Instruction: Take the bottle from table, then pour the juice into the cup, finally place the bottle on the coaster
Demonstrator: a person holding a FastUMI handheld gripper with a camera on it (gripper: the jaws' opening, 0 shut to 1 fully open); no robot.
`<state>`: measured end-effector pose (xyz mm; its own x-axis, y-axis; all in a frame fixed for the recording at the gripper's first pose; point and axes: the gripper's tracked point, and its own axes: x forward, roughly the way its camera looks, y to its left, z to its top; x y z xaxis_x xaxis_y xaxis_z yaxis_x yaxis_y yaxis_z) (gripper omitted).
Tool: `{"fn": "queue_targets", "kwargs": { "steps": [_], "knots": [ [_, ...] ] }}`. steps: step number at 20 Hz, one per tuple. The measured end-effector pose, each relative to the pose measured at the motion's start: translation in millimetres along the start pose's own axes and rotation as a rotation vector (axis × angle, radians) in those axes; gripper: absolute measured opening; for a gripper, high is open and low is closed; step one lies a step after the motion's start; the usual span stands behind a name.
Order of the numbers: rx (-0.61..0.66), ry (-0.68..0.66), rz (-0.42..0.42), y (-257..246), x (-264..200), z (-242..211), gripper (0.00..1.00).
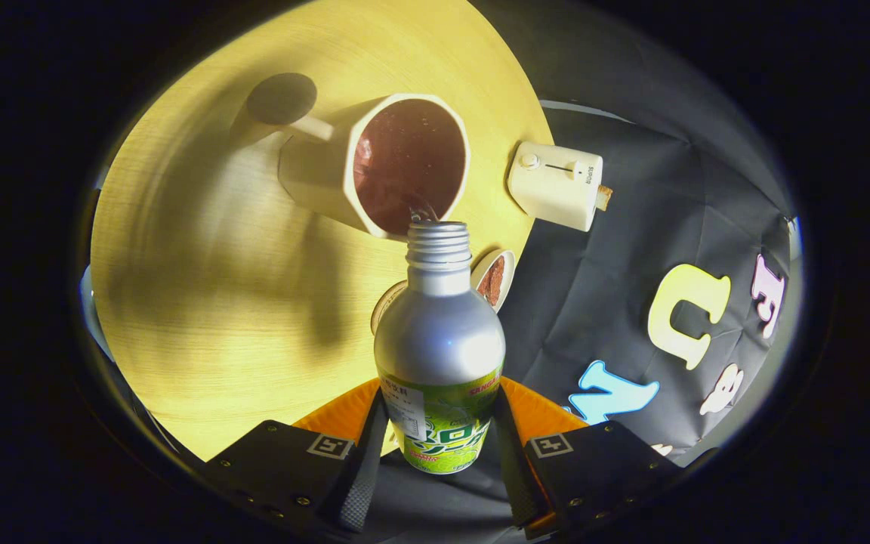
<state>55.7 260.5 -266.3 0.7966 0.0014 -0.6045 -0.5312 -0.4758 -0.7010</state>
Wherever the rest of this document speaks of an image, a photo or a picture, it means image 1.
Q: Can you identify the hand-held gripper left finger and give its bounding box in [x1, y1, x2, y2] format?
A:
[205, 377, 390, 534]

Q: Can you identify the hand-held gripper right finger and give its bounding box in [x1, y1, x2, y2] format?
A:
[494, 376, 683, 539]

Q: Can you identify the round cork coaster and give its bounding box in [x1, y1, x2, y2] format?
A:
[371, 280, 409, 335]

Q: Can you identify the silver bottle with green label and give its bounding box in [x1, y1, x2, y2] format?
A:
[374, 221, 506, 475]

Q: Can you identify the beige cup with handle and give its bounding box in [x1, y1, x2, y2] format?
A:
[231, 73, 471, 241]

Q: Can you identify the wooden table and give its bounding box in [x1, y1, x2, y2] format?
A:
[90, 0, 555, 463]

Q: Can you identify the white round plate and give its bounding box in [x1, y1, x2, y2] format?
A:
[470, 249, 516, 314]

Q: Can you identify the white toaster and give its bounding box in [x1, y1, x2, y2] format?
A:
[507, 141, 603, 232]

